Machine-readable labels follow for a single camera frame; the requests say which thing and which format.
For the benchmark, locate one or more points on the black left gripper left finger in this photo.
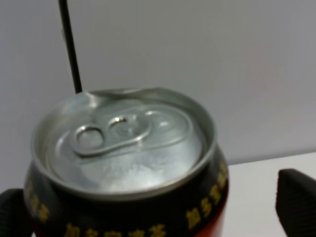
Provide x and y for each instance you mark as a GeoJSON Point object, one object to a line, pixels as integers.
{"type": "Point", "coordinates": [14, 219]}

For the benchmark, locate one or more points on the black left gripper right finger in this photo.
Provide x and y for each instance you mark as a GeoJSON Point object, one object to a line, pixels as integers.
{"type": "Point", "coordinates": [296, 203]}

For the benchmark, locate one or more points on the red drink can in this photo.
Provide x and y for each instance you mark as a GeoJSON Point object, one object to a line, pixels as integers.
{"type": "Point", "coordinates": [127, 163]}

